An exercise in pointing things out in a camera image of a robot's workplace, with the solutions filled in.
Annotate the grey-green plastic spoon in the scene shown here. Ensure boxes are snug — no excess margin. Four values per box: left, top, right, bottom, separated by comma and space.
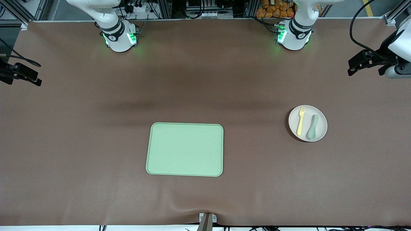
308, 115, 319, 140

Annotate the yellow plastic fork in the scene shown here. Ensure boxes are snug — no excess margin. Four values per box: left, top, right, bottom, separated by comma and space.
297, 107, 306, 136

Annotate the round beige plate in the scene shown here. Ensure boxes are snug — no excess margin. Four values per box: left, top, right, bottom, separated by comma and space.
288, 105, 328, 142

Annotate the brown table cover cloth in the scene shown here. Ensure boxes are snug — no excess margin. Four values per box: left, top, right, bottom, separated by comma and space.
0, 19, 411, 227

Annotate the orange toy food pile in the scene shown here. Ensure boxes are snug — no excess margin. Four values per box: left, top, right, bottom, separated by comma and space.
256, 0, 295, 18

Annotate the white power strip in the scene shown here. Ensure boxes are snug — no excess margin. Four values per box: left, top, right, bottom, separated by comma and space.
124, 3, 154, 14

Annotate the light green rectangular tray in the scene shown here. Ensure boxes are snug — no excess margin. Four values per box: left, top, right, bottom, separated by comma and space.
146, 122, 224, 177

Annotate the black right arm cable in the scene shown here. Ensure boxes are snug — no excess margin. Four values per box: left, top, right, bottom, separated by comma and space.
0, 38, 41, 67

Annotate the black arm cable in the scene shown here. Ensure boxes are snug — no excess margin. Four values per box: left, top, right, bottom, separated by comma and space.
0, 38, 41, 67
349, 0, 390, 63

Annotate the aluminium frame profile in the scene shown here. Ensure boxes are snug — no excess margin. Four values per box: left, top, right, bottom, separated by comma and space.
0, 0, 48, 30
384, 6, 411, 26

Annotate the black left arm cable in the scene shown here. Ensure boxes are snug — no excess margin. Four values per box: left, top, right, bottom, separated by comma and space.
349, 0, 390, 63

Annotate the dark equipment rack with cables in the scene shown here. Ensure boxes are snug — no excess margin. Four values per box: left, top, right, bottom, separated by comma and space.
172, 0, 257, 19

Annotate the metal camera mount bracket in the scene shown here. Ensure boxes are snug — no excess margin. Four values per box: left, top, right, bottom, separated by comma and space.
199, 213, 217, 231

